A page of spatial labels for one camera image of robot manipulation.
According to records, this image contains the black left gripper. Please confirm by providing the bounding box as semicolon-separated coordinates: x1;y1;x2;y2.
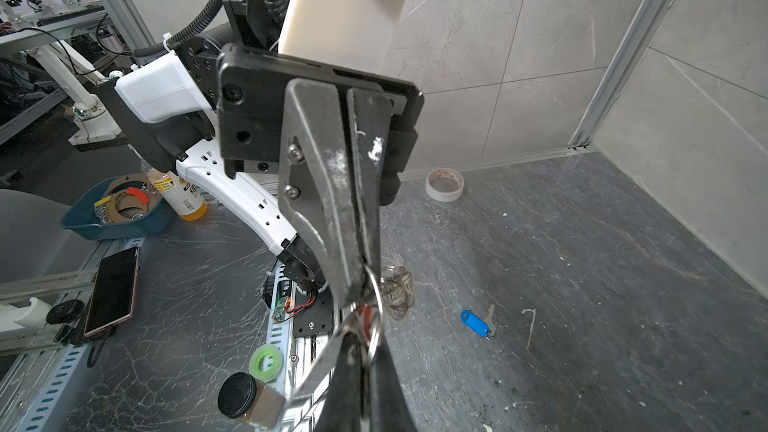
217;44;424;307

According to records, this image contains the blue plastic key tag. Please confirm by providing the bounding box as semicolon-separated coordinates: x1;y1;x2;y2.
460;310;492;338

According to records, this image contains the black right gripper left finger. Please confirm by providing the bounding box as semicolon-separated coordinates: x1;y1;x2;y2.
314;332;364;432

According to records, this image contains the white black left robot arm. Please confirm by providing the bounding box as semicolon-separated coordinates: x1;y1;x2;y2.
95;28;424;306

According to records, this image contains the grey office chair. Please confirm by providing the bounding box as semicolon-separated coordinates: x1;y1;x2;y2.
1;189;96;283

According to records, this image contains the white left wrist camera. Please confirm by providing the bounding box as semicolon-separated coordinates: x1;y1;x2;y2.
277;0;405;74

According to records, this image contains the white tape roll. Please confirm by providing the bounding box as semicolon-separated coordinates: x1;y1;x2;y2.
425;168;465;203

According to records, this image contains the black round cap jar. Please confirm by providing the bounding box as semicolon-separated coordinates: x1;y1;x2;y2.
217;372;285;430

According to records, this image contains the red plastic key tag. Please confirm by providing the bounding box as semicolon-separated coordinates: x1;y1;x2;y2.
355;305;374;340

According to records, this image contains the green tape roll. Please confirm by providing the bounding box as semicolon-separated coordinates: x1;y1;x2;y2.
248;343;284;383

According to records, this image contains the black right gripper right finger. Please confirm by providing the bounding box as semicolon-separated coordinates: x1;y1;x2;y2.
367;336;417;432

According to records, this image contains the black smartphone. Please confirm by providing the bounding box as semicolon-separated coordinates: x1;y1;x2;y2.
83;246;140;338

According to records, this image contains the white yellow bottle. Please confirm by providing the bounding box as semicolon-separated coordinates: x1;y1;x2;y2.
141;161;208;222

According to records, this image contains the black corrugated cable conduit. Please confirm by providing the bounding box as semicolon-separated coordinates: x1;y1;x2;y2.
131;0;301;61

